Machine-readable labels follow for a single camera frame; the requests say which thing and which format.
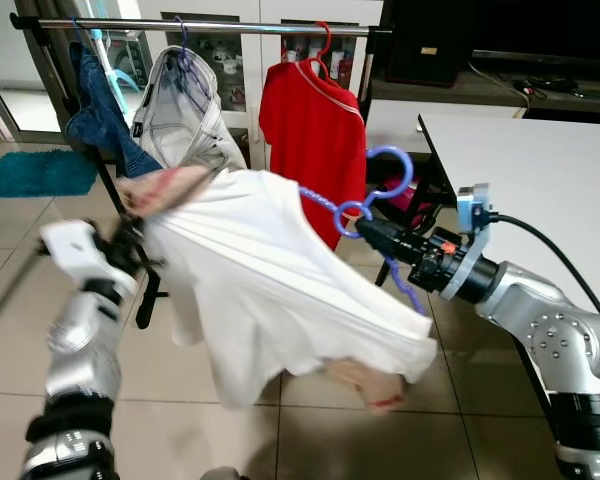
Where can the red plastic hanger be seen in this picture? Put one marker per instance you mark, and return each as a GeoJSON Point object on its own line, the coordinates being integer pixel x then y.
{"type": "Point", "coordinates": [329, 45]}

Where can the blue plastic hanger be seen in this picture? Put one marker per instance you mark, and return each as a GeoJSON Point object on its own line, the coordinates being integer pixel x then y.
{"type": "Point", "coordinates": [78, 30]}

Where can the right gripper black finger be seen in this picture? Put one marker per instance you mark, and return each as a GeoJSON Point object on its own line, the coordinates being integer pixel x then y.
{"type": "Point", "coordinates": [390, 231]}
{"type": "Point", "coordinates": [395, 252]}

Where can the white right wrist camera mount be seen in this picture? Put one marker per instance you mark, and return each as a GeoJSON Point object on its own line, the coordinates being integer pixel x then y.
{"type": "Point", "coordinates": [472, 210]}

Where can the pink bag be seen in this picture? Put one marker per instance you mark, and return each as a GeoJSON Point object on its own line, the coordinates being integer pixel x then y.
{"type": "Point", "coordinates": [405, 195]}

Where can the teal shaggy rug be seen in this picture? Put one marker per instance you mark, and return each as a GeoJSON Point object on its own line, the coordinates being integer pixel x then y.
{"type": "Point", "coordinates": [35, 172]}

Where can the light blue drying hanger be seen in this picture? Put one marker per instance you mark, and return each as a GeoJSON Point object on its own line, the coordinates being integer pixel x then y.
{"type": "Point", "coordinates": [102, 50]}

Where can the white low drawer cabinet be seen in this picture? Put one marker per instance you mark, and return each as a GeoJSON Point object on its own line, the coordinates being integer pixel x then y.
{"type": "Point", "coordinates": [395, 125]}

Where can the white T-shirt with peach print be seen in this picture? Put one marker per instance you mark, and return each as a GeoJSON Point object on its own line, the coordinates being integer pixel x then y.
{"type": "Point", "coordinates": [270, 280]}

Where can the glass sliding door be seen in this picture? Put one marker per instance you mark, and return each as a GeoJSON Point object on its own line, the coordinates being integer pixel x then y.
{"type": "Point", "coordinates": [0, 40]}

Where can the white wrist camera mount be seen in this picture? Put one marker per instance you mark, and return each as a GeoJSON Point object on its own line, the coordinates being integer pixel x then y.
{"type": "Point", "coordinates": [75, 250]}
{"type": "Point", "coordinates": [472, 210]}

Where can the white glass door cabinet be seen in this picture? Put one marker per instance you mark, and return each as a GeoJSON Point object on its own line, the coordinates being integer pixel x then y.
{"type": "Point", "coordinates": [265, 45]}

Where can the white grey trousers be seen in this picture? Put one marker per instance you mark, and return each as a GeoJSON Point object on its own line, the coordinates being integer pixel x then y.
{"type": "Point", "coordinates": [180, 120]}

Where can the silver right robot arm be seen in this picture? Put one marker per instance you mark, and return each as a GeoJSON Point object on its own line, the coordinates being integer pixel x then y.
{"type": "Point", "coordinates": [550, 320]}

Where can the red shirt with white piping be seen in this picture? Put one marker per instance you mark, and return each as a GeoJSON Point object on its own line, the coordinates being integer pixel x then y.
{"type": "Point", "coordinates": [315, 140]}

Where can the blue denim jeans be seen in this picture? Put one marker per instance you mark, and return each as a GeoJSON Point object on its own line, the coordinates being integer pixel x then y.
{"type": "Point", "coordinates": [105, 110]}

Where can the black flat television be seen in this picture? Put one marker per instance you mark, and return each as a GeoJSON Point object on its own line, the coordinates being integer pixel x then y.
{"type": "Point", "coordinates": [550, 30]}

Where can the silver black clothes rack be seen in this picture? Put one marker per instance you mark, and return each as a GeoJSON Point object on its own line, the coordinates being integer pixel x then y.
{"type": "Point", "coordinates": [240, 26]}

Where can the purple plastic hanger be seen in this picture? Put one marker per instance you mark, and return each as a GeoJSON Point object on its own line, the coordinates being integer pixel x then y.
{"type": "Point", "coordinates": [411, 175]}
{"type": "Point", "coordinates": [185, 45]}

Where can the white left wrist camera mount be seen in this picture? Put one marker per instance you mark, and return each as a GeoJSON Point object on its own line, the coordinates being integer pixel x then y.
{"type": "Point", "coordinates": [75, 250]}

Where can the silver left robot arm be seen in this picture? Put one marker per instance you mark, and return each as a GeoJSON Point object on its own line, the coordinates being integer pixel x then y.
{"type": "Point", "coordinates": [80, 350]}

